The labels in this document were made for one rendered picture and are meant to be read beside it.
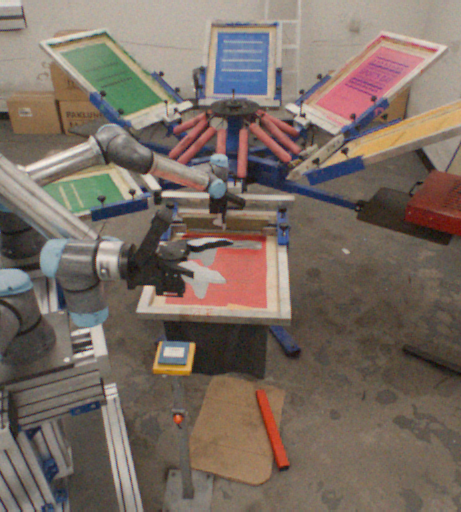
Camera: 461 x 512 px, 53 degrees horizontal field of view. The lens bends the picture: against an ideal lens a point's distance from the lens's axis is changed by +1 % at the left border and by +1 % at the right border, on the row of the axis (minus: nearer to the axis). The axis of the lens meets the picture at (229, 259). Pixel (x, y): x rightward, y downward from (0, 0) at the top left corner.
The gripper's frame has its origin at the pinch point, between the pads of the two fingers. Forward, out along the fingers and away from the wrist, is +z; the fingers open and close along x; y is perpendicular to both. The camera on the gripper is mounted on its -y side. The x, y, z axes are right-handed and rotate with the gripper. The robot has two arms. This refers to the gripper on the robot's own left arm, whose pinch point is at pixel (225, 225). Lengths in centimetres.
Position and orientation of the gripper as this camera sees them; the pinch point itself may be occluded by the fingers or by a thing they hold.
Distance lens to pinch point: 219.8
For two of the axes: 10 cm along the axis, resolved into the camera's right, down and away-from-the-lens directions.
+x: -0.6, 6.0, -8.0
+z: 0.1, 8.0, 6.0
